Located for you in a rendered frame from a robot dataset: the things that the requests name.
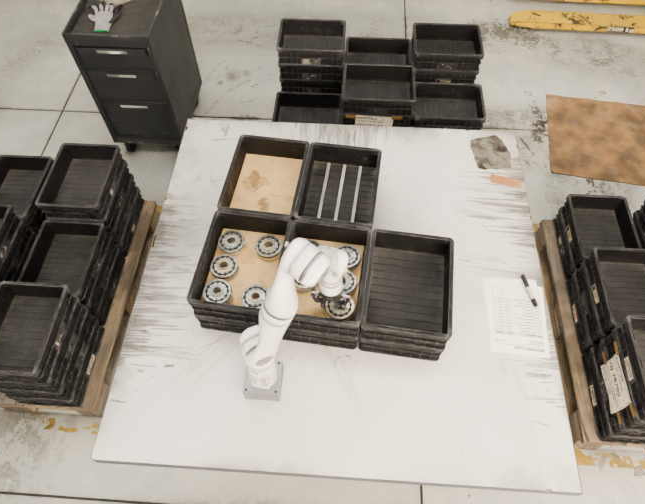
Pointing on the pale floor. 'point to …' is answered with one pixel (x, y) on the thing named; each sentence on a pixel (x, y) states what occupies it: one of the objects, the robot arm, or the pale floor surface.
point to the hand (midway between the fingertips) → (330, 305)
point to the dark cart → (138, 69)
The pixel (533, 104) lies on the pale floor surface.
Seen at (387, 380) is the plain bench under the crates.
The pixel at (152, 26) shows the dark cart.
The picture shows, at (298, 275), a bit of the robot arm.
